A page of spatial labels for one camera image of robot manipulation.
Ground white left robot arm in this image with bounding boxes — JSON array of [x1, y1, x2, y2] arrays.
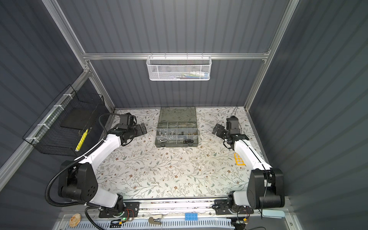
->
[[58, 123, 147, 212]]

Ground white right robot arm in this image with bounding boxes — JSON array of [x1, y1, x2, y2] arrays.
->
[[212, 124, 285, 210]]

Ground transparent green compartment organizer box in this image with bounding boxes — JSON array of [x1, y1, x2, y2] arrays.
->
[[155, 107, 199, 148]]

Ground yellow tray with white cells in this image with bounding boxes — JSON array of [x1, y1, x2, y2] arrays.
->
[[234, 153, 246, 166]]

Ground black foam pad in basket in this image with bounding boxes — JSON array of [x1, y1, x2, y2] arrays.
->
[[60, 108, 98, 130]]

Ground blue lego brick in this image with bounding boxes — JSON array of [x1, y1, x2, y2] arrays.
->
[[185, 213, 198, 221]]

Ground white remote-like device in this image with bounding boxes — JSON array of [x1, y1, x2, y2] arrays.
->
[[262, 209, 286, 219]]

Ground round wooden disc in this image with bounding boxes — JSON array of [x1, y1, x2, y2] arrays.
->
[[69, 215, 81, 228]]

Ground black corrugated cable conduit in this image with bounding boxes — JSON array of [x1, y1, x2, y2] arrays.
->
[[44, 113, 127, 230]]

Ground white wire mesh basket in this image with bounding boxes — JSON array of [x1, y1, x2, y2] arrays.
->
[[146, 56, 212, 81]]

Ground black wire wall basket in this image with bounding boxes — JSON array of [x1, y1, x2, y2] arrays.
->
[[23, 88, 107, 157]]

